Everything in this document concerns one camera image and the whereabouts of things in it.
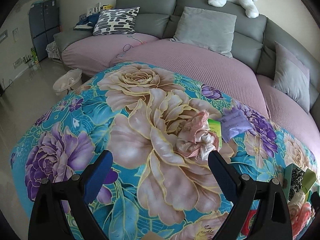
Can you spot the grey left throw pillow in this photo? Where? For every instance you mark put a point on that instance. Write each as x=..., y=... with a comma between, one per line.
x=212, y=30

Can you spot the cream lace scrunchie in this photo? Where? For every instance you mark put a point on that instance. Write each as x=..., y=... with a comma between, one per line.
x=298, y=198

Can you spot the red tape roll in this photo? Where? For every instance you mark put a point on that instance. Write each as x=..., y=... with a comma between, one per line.
x=248, y=222

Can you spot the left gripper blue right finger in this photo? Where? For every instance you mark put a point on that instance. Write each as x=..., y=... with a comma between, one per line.
x=226, y=176

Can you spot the grey sofa with pink cover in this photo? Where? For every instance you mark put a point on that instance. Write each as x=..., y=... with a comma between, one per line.
x=247, y=76

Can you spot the black white patterned pillow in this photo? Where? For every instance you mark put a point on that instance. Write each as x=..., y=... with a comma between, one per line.
x=116, y=21

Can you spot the white round basket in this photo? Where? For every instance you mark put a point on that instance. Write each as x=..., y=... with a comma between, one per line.
x=68, y=82

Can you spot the black white leopard scrunchie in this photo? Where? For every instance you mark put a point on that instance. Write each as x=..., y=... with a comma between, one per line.
x=296, y=181

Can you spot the dark blue cabinet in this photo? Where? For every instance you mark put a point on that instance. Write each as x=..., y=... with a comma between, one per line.
x=44, y=23

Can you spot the pink satin scrunchie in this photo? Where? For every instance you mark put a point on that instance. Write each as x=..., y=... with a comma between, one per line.
x=196, y=139

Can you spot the grey pink right throw pillow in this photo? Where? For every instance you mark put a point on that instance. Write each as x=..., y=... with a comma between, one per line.
x=292, y=77

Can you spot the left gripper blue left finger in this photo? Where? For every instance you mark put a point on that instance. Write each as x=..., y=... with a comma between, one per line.
x=95, y=174

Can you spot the lime green cloth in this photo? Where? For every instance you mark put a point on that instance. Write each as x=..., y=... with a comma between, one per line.
x=309, y=178

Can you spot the purple wipes packet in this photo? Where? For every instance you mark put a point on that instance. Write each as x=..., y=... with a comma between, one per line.
x=233, y=124

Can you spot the floral blue purple blanket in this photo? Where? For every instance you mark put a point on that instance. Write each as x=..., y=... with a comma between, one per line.
x=137, y=111

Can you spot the pink fluffy towel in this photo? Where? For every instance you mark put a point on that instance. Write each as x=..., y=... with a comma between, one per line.
x=300, y=214

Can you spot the teal shallow cardboard tray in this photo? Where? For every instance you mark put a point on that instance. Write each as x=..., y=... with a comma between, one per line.
x=287, y=180

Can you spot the blue book on sofa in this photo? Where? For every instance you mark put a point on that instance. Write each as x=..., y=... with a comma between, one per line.
x=87, y=23

